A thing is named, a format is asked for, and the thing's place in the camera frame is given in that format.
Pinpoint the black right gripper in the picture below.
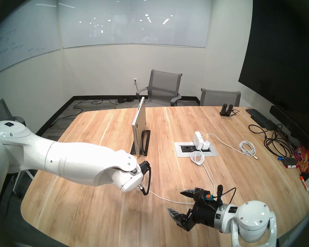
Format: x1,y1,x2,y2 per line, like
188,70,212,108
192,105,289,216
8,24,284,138
167,189,218,231

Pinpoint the white MagSafe charging cable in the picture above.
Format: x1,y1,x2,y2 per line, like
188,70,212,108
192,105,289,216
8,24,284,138
142,150,217,205

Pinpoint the silver MacBook laptop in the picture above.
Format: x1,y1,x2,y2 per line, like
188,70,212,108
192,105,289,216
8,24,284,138
132,96,147,157

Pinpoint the black controller charging dock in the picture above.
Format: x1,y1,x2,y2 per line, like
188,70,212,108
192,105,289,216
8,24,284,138
219,103,234,117

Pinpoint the silver table power outlet box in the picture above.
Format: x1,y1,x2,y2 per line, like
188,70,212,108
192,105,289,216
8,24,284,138
174,142,218,157

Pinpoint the large white power adapter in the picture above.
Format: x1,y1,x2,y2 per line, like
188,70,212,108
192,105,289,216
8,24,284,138
193,131,204,149

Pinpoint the black vertical laptop stand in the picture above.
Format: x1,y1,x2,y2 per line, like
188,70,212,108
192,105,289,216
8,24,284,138
130,130,151,156

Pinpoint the grey mesh office chair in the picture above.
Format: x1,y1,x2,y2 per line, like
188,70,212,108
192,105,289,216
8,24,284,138
0,99,34,198
200,88,241,107
136,69,183,107

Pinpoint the black keyboard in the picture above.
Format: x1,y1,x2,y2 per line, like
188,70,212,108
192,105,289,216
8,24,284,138
246,109,276,130

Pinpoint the colourful tissue box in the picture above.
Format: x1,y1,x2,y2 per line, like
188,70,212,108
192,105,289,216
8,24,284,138
294,142,309,175

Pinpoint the black soundbar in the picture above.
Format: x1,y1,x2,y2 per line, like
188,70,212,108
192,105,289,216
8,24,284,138
270,105,309,149

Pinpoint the large black TV screen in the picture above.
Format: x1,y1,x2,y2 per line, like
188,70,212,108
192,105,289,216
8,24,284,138
238,0,309,136

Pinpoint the wide glass whiteboard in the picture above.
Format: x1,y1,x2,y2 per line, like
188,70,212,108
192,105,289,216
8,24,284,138
57,0,213,49

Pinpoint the glass whiteboard with blue writing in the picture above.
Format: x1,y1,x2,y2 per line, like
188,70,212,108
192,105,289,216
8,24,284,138
0,0,62,78

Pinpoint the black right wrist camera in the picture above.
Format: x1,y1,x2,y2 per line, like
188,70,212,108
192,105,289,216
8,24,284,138
196,185,237,207

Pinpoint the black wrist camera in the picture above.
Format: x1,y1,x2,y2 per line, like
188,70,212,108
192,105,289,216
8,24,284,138
196,185,237,207
139,160,152,196

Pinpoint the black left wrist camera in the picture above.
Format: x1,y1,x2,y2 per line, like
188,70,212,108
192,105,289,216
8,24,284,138
139,160,152,196

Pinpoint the white coiled USB cable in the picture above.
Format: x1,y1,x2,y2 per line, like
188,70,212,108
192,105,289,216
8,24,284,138
207,133,259,160

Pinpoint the black cable tangle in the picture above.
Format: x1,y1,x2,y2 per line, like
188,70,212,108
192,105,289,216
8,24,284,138
248,123,293,158

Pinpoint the black floor cable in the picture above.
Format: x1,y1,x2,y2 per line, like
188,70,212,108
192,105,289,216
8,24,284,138
48,96,134,128

